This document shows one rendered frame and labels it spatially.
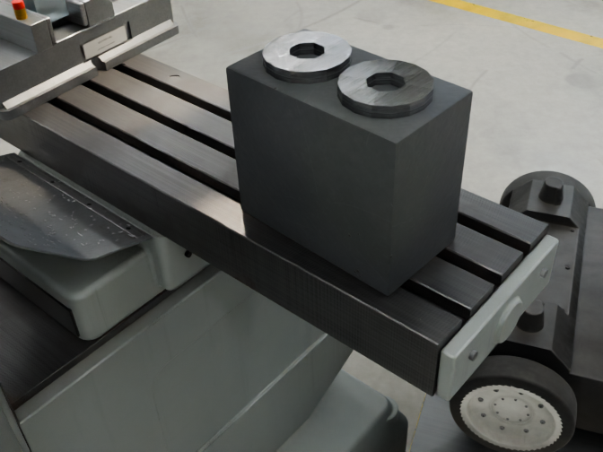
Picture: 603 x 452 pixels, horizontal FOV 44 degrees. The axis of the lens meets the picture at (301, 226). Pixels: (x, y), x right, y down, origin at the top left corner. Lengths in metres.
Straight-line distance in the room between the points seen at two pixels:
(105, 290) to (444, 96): 0.51
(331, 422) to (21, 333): 0.76
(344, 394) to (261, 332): 0.41
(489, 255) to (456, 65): 2.53
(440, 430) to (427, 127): 0.80
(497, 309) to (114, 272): 0.49
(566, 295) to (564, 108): 1.78
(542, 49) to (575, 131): 0.66
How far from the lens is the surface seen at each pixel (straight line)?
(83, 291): 0.98
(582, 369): 1.30
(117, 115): 1.10
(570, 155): 2.81
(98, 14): 1.21
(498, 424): 1.34
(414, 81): 0.71
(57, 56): 1.18
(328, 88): 0.73
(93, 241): 0.97
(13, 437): 0.98
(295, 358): 1.47
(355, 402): 1.66
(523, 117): 3.00
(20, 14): 1.16
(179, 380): 1.21
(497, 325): 0.81
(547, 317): 1.30
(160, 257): 1.01
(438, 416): 1.40
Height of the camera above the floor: 1.52
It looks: 40 degrees down
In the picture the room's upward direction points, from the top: 3 degrees counter-clockwise
